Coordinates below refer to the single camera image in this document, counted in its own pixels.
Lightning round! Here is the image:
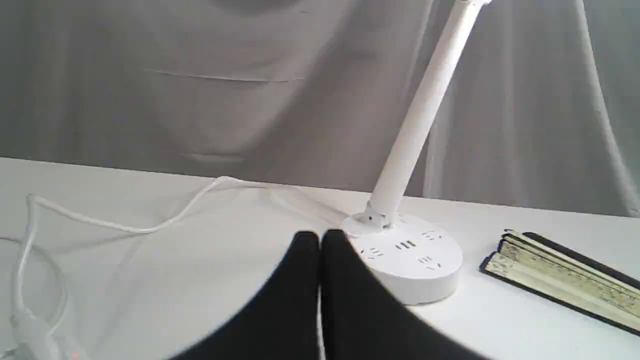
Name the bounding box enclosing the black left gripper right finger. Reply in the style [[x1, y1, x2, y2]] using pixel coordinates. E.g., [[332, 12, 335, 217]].
[[320, 229, 482, 360]]

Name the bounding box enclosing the white desk lamp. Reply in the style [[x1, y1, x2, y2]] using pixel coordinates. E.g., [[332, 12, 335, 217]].
[[341, 0, 487, 306]]

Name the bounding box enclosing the paper folding fan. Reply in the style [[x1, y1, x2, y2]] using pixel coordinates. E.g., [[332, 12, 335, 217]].
[[478, 228, 640, 336]]

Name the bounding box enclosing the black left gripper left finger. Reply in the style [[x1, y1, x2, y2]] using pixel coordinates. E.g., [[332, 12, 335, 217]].
[[174, 230, 320, 360]]

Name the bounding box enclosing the white power cable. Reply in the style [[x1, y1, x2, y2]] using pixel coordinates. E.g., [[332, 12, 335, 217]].
[[0, 176, 351, 360]]

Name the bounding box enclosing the grey backdrop curtain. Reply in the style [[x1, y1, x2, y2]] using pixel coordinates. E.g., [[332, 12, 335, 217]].
[[0, 0, 639, 217]]

